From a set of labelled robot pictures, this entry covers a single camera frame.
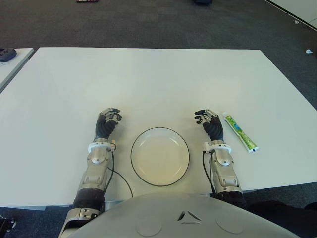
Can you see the green white toothpaste tube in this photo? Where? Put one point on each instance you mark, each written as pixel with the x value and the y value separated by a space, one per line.
pixel 241 132

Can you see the dark blue controller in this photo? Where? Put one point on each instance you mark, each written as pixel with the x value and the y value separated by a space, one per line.
pixel 6 54

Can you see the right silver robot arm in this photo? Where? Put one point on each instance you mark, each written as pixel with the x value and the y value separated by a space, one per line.
pixel 223 158

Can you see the dark blue floor object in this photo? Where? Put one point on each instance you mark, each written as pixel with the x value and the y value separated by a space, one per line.
pixel 203 1

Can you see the black robot foot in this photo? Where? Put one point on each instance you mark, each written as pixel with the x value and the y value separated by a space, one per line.
pixel 6 224

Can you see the silver robot torso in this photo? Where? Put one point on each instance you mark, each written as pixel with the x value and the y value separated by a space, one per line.
pixel 185 218

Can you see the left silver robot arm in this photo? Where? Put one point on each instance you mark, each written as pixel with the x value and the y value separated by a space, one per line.
pixel 96 158

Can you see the white side table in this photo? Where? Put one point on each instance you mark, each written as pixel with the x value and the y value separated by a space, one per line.
pixel 15 67

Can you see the red black floor object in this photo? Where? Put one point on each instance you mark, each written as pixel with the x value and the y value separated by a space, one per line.
pixel 85 1

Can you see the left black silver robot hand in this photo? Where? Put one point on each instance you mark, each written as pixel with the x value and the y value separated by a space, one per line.
pixel 102 129

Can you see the white plate with black rim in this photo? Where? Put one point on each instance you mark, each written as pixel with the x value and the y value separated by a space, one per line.
pixel 159 156

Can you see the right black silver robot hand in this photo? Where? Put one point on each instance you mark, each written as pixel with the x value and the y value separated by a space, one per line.
pixel 214 129

